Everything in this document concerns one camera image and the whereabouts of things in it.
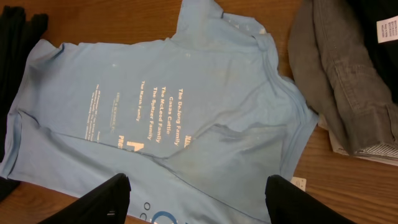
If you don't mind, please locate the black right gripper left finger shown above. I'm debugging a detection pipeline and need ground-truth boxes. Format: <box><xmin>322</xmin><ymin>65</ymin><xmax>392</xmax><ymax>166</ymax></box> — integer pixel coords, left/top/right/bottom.
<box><xmin>40</xmin><ymin>173</ymin><xmax>131</xmax><ymax>224</ymax></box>

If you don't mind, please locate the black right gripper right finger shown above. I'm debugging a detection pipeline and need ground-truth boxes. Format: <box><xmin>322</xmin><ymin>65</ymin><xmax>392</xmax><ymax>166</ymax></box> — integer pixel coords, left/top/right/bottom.
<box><xmin>265</xmin><ymin>175</ymin><xmax>354</xmax><ymax>224</ymax></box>

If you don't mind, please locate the light blue t-shirt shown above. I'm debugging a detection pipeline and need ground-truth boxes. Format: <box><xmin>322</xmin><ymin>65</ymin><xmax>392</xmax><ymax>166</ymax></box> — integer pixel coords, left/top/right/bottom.
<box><xmin>1</xmin><ymin>1</ymin><xmax>318</xmax><ymax>223</ymax></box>

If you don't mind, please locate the folded grey garment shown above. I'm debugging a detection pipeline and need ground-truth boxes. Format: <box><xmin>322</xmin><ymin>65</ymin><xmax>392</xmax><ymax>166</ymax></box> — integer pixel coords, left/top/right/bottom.
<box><xmin>289</xmin><ymin>0</ymin><xmax>397</xmax><ymax>155</ymax></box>

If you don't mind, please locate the black garment at left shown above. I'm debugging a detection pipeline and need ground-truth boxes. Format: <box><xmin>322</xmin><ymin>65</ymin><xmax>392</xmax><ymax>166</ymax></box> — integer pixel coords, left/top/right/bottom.
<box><xmin>0</xmin><ymin>5</ymin><xmax>49</xmax><ymax>202</ymax></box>

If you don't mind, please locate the folded black garment on stack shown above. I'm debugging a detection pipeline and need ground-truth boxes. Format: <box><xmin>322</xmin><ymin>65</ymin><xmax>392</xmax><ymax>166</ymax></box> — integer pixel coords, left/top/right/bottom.
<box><xmin>348</xmin><ymin>0</ymin><xmax>397</xmax><ymax>103</ymax></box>

